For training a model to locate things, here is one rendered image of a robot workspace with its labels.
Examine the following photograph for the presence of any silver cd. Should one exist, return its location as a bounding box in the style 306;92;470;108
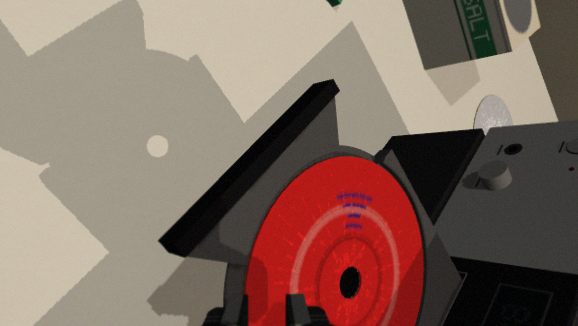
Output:
473;95;513;135

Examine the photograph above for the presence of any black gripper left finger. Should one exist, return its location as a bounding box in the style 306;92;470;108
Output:
202;294;248;326

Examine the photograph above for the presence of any red cd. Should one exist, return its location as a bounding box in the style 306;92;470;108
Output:
244;156;424;326

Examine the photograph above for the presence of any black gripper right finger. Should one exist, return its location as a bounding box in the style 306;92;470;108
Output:
286;294;335;326

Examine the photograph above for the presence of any beige salt container with green label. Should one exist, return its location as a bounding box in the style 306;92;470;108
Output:
402;0;540;70

